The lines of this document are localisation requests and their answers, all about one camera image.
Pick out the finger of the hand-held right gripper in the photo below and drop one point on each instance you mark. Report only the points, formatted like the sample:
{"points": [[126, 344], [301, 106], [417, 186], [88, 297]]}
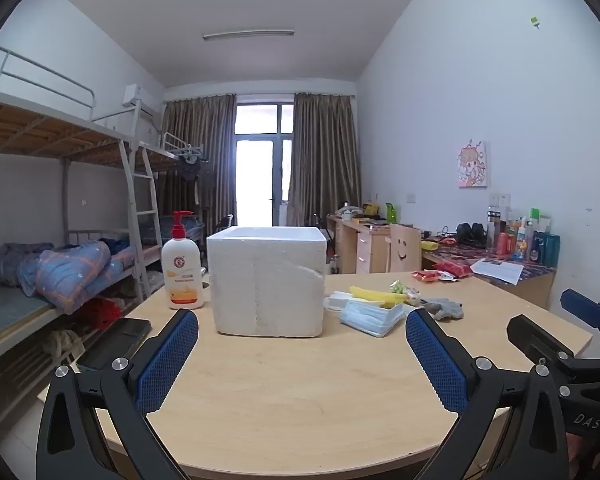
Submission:
{"points": [[585, 305], [530, 337]]}

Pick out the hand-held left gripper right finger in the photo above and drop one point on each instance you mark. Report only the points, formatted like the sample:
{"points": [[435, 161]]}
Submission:
{"points": [[437, 360]]}

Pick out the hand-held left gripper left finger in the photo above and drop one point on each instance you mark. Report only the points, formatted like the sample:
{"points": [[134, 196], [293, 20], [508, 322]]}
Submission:
{"points": [[165, 360]]}

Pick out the green snack packet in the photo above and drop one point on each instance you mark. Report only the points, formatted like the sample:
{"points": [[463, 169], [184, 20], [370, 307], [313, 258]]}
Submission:
{"points": [[399, 287]]}

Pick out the yellow foam net sleeve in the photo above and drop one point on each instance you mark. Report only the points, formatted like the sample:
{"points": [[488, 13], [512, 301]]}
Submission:
{"points": [[375, 294]]}

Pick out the white foam box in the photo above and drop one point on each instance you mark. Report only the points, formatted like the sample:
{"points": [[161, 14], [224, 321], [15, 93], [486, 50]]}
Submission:
{"points": [[265, 285]]}

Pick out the grey knit glove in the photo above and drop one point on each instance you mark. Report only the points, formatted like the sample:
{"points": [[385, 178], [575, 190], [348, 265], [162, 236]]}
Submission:
{"points": [[445, 307]]}

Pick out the desk with patterned cloth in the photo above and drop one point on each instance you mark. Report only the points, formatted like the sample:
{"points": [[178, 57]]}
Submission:
{"points": [[535, 280]]}

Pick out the black smartphone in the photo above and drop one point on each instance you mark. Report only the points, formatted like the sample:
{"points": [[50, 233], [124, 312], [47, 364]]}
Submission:
{"points": [[110, 345]]}

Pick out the cluster of toiletry bottles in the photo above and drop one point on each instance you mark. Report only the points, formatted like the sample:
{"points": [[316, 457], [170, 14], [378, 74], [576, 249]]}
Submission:
{"points": [[540, 247]]}

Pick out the printed paper sheet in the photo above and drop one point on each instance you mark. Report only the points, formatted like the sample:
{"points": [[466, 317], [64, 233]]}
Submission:
{"points": [[497, 270]]}

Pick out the red plastic bag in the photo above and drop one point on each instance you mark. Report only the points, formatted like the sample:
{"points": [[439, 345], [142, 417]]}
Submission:
{"points": [[100, 312]]}

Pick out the stack of blue face masks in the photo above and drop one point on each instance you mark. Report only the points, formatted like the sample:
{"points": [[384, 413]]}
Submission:
{"points": [[370, 316]]}

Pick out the white lotion pump bottle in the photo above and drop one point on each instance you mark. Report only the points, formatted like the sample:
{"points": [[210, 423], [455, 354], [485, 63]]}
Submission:
{"points": [[182, 270]]}

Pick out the beige cloth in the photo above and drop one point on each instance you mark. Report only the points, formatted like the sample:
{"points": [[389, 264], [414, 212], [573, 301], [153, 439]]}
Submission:
{"points": [[65, 345]]}

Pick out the yellow packet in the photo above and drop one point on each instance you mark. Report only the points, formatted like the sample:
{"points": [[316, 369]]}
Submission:
{"points": [[429, 246]]}

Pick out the wooden smiley face chair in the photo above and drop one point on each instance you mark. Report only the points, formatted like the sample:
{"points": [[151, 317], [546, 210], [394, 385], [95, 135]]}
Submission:
{"points": [[402, 250]]}

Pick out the black headphones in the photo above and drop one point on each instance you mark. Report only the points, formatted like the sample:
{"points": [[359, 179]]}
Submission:
{"points": [[470, 235]]}

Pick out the blue plaid quilt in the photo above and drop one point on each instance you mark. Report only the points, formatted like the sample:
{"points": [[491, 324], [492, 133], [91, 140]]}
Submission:
{"points": [[70, 270]]}

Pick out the wooden desk with drawers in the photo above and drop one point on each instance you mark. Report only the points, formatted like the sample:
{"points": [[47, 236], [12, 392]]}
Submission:
{"points": [[350, 245]]}

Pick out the white metal bunk ladder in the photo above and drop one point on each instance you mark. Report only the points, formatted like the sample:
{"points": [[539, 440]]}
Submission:
{"points": [[142, 210]]}

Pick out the green pouch bag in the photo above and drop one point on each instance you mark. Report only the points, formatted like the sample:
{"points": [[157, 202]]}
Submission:
{"points": [[391, 214]]}

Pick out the yellow box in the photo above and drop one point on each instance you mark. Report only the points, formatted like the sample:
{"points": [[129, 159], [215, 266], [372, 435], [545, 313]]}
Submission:
{"points": [[371, 209]]}

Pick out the dark hanging clothes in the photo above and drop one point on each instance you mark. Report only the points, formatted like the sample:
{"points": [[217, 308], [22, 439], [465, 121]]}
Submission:
{"points": [[190, 170]]}

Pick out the glass balcony door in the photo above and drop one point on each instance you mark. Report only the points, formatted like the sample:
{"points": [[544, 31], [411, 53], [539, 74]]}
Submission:
{"points": [[255, 180]]}

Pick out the brown curtain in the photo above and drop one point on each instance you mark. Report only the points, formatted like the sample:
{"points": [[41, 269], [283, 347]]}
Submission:
{"points": [[325, 160], [200, 125]]}

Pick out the white air conditioner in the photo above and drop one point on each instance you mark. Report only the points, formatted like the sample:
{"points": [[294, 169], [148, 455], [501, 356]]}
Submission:
{"points": [[140, 97]]}

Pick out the ceiling tube light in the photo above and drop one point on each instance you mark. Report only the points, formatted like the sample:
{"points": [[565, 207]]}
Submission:
{"points": [[247, 34]]}

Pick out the pink cartoon wall poster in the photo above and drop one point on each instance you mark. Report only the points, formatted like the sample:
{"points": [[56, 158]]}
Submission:
{"points": [[472, 165]]}

